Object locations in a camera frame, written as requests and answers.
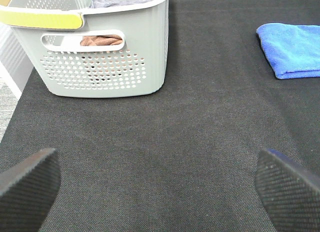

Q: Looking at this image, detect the yellow tape on basket rim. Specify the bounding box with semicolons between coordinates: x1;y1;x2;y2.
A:
0;10;84;30

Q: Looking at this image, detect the grey perforated plastic basket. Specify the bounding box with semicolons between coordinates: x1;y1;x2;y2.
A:
0;0;169;98

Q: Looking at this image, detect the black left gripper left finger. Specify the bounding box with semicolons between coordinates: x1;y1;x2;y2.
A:
0;148;61;232

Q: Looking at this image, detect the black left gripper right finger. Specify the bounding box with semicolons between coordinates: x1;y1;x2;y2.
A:
254;149;320;232

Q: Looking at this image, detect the brown towel in basket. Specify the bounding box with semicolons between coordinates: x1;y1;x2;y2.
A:
80;34;123;46

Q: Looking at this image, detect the grey-purple towel in basket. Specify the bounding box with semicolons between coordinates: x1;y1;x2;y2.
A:
89;0;151;9

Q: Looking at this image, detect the folded blue towel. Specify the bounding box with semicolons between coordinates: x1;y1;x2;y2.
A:
256;23;320;80

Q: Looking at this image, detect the black fabric table mat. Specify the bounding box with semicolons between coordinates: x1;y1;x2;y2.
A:
0;0;320;232

